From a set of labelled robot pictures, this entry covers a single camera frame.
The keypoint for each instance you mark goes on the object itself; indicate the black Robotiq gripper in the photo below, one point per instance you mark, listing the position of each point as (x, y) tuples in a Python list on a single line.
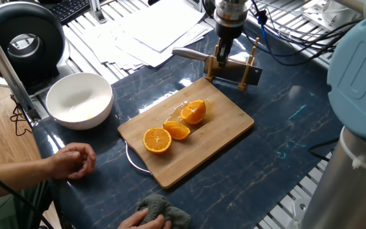
[(229, 31)]

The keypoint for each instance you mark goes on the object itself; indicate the steel cleaver knife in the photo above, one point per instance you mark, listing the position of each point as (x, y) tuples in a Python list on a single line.
[(234, 73)]

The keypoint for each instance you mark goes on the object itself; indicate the cut orange piece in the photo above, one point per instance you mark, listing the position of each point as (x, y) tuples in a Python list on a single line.
[(194, 112)]

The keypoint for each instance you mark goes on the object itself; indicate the grey-green cloth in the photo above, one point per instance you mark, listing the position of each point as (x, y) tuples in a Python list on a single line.
[(170, 213)]

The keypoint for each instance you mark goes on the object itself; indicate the person's left forearm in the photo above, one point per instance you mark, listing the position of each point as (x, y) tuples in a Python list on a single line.
[(11, 178)]

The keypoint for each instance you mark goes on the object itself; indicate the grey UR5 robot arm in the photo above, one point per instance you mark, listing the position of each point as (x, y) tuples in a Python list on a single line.
[(357, 79)]

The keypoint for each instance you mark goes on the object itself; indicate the person's right hand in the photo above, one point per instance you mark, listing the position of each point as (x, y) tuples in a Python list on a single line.
[(141, 224)]

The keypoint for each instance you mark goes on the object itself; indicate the person's left hand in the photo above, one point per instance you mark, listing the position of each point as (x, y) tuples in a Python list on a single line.
[(68, 162)]

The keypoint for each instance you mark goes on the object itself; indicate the wooden peg rack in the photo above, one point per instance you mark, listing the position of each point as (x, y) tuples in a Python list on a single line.
[(209, 71)]

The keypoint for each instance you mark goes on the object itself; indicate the white paper stack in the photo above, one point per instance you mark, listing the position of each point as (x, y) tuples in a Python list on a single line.
[(157, 28)]

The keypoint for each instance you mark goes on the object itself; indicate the dark blue marble mat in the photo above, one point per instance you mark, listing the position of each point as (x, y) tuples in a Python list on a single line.
[(265, 127)]

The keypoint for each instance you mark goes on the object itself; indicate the bamboo cutting board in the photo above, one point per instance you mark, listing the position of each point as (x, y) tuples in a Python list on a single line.
[(208, 136)]

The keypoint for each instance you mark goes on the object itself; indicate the orange wedge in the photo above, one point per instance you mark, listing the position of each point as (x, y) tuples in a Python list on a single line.
[(176, 130)]

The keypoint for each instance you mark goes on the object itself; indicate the silver metal mounting plate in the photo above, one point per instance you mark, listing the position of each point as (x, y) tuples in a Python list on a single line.
[(326, 12)]

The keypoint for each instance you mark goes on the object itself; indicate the orange half round face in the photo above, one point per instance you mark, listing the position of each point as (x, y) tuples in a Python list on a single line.
[(157, 140)]

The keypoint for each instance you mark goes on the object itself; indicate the white ceramic bowl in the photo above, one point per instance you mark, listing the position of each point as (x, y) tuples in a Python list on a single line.
[(78, 98)]

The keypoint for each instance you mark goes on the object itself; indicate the black keyboard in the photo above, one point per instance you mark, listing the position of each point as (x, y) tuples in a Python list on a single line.
[(68, 9)]

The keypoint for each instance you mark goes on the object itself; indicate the black round fan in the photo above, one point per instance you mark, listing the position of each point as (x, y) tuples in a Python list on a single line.
[(43, 25)]

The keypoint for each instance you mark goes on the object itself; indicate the person body green clothing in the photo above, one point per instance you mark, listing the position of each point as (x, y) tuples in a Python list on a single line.
[(5, 213)]

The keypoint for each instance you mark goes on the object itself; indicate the aluminium frame post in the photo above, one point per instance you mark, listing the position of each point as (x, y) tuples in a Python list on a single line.
[(96, 12), (8, 66)]

